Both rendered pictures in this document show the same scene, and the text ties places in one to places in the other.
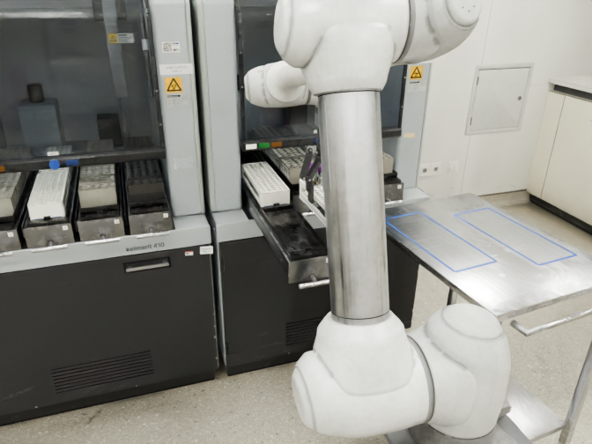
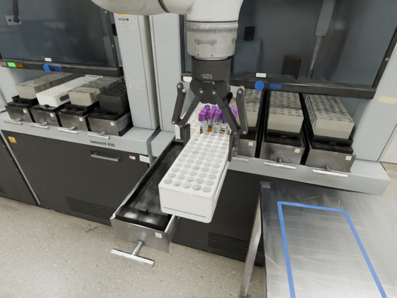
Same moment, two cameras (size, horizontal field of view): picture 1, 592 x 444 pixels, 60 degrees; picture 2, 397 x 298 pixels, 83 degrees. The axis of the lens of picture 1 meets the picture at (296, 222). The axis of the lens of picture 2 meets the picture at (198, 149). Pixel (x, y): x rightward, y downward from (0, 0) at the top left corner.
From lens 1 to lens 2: 113 cm
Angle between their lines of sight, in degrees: 31
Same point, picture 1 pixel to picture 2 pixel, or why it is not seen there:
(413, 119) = not seen: outside the picture
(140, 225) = (96, 126)
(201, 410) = not seen: hidden behind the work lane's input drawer
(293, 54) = not seen: outside the picture
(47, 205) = (45, 97)
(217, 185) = (163, 109)
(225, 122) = (168, 51)
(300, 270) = (126, 232)
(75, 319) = (70, 174)
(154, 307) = (114, 184)
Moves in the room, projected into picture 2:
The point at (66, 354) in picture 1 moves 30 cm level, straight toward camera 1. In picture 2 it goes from (70, 192) to (32, 238)
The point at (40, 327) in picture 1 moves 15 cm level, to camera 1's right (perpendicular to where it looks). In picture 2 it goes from (54, 172) to (69, 182)
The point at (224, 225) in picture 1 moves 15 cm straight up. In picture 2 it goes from (156, 143) to (152, 109)
